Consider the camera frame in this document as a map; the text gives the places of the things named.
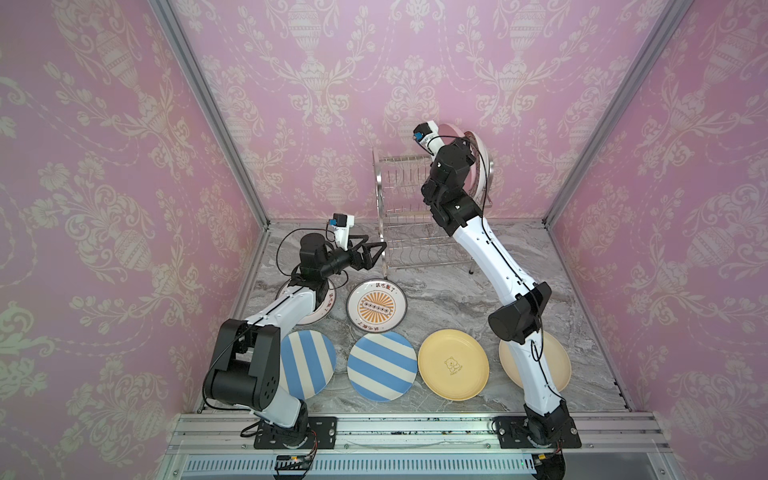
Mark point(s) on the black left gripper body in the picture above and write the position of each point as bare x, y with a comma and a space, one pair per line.
337, 262

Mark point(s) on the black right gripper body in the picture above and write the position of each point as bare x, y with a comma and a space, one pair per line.
454, 155

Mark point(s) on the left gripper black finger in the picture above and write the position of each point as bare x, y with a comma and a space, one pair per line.
370, 257
363, 245

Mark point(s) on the white floral plate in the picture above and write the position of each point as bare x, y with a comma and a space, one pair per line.
483, 165

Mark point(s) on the silver metal dish rack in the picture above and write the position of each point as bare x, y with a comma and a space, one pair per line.
405, 223

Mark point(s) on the pink plate with bear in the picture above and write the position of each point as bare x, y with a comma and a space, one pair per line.
449, 131

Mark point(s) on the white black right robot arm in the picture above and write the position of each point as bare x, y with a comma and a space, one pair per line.
518, 321

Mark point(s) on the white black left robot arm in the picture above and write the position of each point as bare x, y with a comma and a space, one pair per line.
245, 365

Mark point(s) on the orange sunburst patterned plate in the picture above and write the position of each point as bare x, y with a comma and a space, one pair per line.
377, 306

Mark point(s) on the red rimmed white plate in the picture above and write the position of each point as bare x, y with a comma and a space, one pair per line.
327, 303

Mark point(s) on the blue striped plate left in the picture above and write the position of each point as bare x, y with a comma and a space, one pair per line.
308, 361

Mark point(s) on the blue striped plate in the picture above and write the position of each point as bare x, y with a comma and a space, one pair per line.
382, 367
308, 361

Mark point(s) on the blue striped plate centre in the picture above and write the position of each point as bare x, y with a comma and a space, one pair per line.
382, 367

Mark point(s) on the yellow plate with bear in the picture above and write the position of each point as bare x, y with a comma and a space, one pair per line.
453, 365

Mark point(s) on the beige plain plate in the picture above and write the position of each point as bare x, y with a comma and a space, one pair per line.
555, 354

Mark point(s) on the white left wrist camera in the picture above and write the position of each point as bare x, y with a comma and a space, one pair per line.
341, 225

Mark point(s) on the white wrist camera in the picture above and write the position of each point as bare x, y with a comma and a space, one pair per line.
341, 225
428, 137

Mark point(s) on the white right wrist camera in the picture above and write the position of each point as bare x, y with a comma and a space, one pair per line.
428, 137

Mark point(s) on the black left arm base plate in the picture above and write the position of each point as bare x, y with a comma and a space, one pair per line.
315, 431

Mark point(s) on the aluminium corner post left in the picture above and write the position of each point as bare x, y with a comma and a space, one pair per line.
194, 74

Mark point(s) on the aluminium corner post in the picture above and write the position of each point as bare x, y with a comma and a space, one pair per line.
660, 34
194, 74

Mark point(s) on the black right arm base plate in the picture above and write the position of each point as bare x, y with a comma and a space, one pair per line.
512, 432

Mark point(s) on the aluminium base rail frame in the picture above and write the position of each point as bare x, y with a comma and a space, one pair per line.
420, 446

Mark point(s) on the aluminium corner post right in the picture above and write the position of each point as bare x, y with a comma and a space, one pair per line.
660, 34

